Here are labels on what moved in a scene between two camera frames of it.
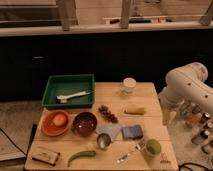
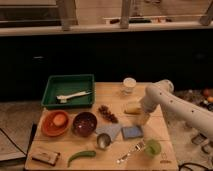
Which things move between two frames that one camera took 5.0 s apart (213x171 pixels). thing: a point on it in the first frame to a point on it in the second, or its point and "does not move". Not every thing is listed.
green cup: x=153 y=147 does not move
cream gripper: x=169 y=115 to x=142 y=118
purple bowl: x=84 y=123 does not move
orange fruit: x=59 y=120 does not move
